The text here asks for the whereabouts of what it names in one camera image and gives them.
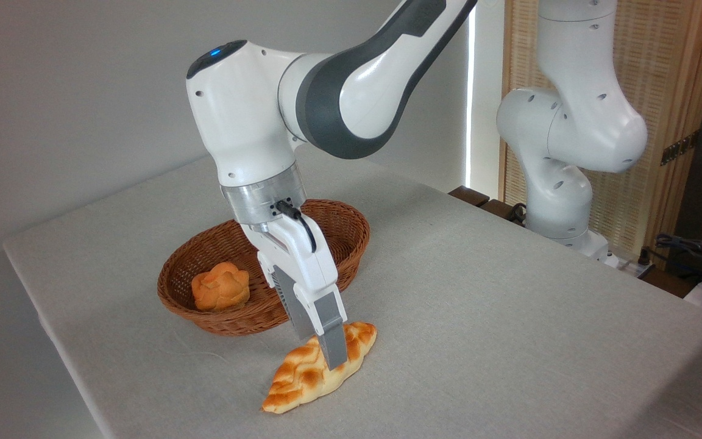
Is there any brown wicker basket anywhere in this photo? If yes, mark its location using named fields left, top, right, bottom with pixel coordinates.
left=157, top=199, right=371, bottom=337

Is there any dark metal screen hinge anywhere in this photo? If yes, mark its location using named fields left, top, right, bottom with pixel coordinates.
left=660, top=130, right=700, bottom=166

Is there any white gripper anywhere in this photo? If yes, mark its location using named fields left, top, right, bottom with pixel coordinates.
left=239, top=213, right=349, bottom=371

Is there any long braided bread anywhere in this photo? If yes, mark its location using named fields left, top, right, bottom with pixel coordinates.
left=261, top=321, right=378, bottom=415

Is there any white power strip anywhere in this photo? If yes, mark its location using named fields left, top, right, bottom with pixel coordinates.
left=606, top=251, right=658, bottom=280

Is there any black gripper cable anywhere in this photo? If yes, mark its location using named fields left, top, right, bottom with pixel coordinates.
left=275, top=200, right=318, bottom=254

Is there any round bread roll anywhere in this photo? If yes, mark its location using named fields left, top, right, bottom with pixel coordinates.
left=191, top=262, right=250, bottom=312

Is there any black cable bundle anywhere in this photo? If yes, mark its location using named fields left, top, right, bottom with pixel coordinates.
left=654, top=233, right=702, bottom=288

